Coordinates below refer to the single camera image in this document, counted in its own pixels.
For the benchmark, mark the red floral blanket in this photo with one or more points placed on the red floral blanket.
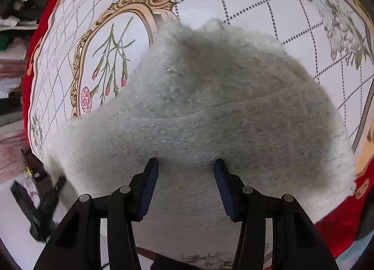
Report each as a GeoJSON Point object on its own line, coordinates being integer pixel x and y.
{"type": "Point", "coordinates": [336, 229]}

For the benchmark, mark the pink fuzzy coat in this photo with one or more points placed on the pink fuzzy coat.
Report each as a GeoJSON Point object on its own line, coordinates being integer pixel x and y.
{"type": "Point", "coordinates": [11, 57]}

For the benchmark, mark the white fuzzy jacket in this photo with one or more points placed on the white fuzzy jacket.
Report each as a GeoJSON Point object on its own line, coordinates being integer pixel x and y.
{"type": "Point", "coordinates": [219, 97]}

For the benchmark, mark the white grid-patterned floral sheet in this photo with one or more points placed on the white grid-patterned floral sheet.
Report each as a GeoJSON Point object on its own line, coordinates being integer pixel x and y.
{"type": "Point", "coordinates": [248, 4]}

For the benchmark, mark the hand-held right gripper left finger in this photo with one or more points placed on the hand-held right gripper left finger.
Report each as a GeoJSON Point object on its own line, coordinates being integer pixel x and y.
{"type": "Point", "coordinates": [149, 188]}

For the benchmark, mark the green hanging garment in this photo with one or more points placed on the green hanging garment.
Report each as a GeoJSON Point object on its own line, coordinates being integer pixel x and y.
{"type": "Point", "coordinates": [4, 40]}

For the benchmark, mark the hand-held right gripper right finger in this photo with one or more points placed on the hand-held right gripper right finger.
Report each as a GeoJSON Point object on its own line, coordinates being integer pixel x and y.
{"type": "Point", "coordinates": [225, 191]}

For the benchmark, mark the brown box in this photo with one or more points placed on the brown box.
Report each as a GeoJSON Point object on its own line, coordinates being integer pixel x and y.
{"type": "Point", "coordinates": [32, 159]}

